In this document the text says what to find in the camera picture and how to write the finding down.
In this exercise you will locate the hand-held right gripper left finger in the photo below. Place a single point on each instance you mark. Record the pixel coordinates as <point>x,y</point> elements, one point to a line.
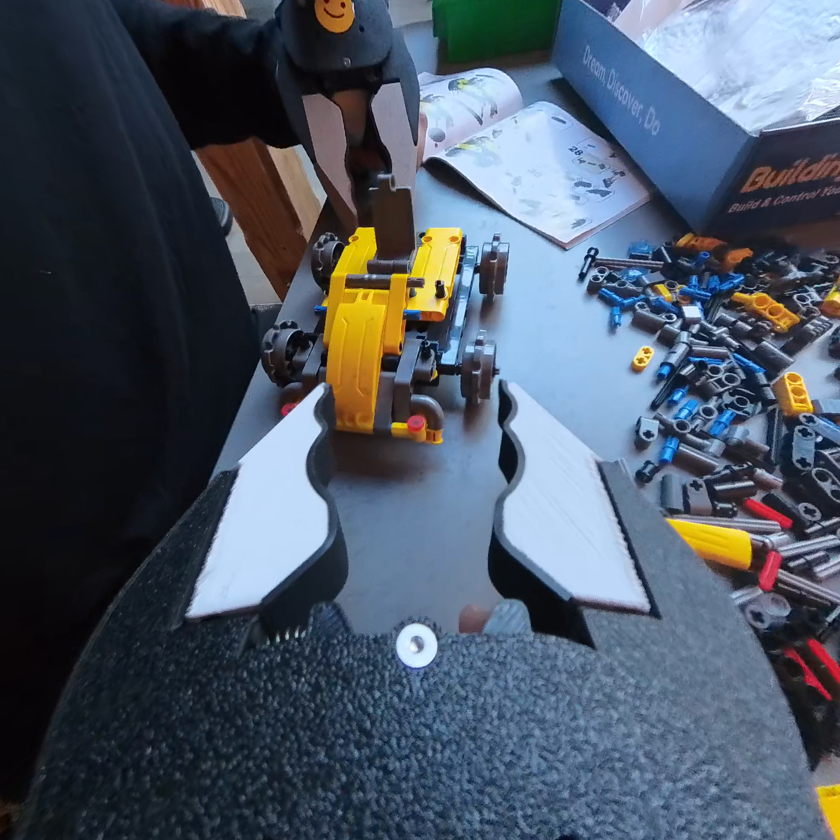
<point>262,525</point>

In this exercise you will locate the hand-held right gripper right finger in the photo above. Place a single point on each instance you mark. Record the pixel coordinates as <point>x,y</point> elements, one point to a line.
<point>571,518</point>

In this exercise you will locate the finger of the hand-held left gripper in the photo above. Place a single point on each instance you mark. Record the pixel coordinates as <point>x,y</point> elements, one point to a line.
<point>400,138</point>
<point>328,151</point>

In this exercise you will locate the yellow toy brick car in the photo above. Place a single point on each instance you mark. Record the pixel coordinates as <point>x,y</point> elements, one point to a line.
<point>358,341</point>

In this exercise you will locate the pile of small brick connectors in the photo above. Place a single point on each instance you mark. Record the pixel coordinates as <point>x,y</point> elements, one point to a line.
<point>722,394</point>

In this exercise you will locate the person's left forearm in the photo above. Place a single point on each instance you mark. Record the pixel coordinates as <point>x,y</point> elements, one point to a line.
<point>216,65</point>

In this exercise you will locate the grey desk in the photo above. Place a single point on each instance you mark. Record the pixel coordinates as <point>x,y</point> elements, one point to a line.
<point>558,315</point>

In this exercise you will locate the wooden furniture leg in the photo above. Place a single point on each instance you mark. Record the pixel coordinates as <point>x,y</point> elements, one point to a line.
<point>256,210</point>

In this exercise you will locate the green crate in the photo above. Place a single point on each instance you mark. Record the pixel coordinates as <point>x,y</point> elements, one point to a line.
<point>492,26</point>

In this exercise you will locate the open instruction booklet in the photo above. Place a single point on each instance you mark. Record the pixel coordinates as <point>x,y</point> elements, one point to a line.
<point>538,170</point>

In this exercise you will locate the yellow two-hole brick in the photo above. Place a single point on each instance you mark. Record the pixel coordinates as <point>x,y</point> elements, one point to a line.
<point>643,358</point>

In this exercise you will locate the blue cardboard kit box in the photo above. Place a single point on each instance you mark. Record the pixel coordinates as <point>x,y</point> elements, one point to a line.
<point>643,118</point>

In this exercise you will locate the person's dark clothing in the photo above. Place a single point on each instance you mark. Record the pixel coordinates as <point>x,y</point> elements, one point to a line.
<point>98,328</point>

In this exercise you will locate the crumpled clear plastic bags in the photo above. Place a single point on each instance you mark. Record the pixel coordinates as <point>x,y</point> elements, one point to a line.
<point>754,59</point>

